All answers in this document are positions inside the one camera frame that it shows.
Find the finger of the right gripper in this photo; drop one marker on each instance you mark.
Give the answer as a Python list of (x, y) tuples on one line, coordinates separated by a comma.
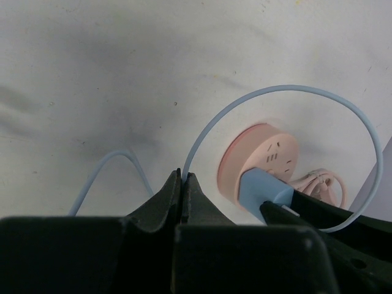
[(360, 253)]

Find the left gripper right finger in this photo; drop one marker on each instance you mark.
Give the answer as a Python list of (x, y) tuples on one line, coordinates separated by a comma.
[(213, 255)]

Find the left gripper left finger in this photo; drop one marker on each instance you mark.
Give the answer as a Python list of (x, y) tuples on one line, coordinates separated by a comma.
[(126, 254)]

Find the blue plug adapter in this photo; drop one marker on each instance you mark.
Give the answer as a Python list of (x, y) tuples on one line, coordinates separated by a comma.
[(256, 186)]

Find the round pink power socket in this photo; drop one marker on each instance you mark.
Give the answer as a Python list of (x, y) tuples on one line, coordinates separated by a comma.
[(260, 146)]

